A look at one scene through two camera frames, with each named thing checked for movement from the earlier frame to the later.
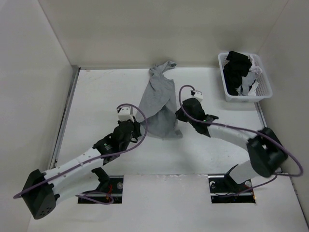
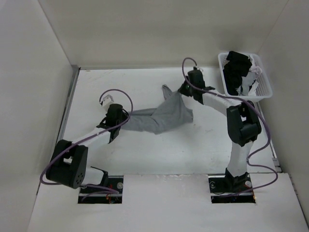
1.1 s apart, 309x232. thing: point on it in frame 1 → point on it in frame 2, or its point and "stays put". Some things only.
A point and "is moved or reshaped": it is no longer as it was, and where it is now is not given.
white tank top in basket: (249, 85) stays put
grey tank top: (158, 113) is moved or reshaped
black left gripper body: (135, 134) → (124, 117)
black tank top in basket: (238, 65) stays put
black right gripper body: (181, 116) → (187, 89)
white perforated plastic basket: (263, 91) stays put
